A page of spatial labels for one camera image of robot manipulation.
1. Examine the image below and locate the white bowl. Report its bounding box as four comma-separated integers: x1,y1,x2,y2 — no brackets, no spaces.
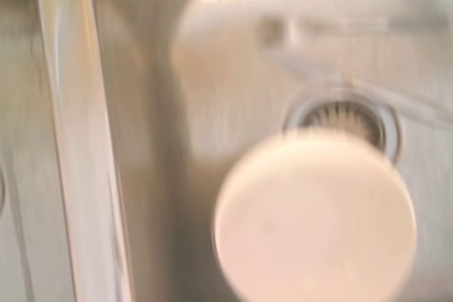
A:
211,134,419,302

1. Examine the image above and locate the metal drain strainer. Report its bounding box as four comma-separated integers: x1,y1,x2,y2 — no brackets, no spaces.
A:
282,92,403,163

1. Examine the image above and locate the stainless steel double sink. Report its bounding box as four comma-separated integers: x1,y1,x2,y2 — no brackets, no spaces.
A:
0,0,453,302

